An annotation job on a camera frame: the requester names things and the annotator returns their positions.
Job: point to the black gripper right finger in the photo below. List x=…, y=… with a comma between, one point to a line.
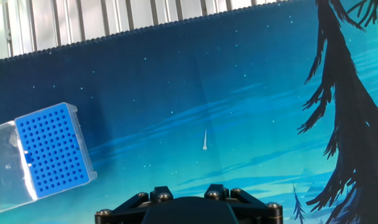
x=257, y=214

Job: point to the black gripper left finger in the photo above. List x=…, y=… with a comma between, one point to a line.
x=123, y=214

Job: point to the small clear pipette tip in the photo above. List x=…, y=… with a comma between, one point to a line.
x=204, y=141

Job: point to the blue pipette tip rack box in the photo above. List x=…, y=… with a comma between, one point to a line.
x=52, y=149

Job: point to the printed forest sunset cloth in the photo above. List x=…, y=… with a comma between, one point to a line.
x=207, y=93

